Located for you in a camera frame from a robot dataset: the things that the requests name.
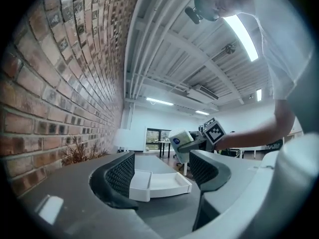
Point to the large window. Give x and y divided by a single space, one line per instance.
157 138

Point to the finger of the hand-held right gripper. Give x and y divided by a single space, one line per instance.
189 147

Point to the black head-worn camera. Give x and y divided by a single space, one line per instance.
193 14

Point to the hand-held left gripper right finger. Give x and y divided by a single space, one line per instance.
219 178

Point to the white box drawer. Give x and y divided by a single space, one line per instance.
169 185

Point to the person in white shirt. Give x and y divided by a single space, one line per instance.
281 34

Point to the white storage box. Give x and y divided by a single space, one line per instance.
140 183

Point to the long ceiling light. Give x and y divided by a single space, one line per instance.
259 94
202 112
241 36
159 101

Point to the brown potted plant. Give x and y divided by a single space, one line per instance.
79 153

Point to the ceiling air conditioner unit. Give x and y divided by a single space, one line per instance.
203 92

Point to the white packet with blue logo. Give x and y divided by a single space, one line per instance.
182 136

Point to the light table with black legs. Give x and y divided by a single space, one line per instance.
165 143

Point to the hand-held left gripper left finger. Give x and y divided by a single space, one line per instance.
82 190

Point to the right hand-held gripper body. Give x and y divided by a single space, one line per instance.
214 133

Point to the person's right forearm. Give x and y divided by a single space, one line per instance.
261 131

